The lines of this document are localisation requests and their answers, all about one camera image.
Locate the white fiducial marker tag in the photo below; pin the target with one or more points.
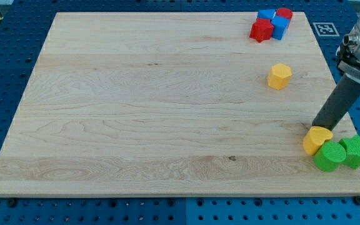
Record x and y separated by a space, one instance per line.
325 29

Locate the yellow heart block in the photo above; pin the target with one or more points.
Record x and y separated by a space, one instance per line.
315 138

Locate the blue flat block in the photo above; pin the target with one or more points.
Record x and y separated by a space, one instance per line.
266 14

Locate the wooden board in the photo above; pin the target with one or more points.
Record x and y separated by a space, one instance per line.
169 104

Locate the blue cube block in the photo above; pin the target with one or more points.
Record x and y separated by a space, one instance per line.
280 26

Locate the yellow hexagon block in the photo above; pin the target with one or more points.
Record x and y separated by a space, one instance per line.
279 76

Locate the green circle block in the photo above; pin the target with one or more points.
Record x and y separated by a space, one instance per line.
330 155

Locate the green star block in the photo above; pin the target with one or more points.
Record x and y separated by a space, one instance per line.
352 148

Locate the red circle block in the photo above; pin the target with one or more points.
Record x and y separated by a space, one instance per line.
284 12

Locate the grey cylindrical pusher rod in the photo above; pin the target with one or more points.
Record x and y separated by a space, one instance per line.
338 103

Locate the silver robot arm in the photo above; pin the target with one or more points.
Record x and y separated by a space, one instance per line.
348 53

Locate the red star block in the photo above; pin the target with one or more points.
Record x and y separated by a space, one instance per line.
261 30

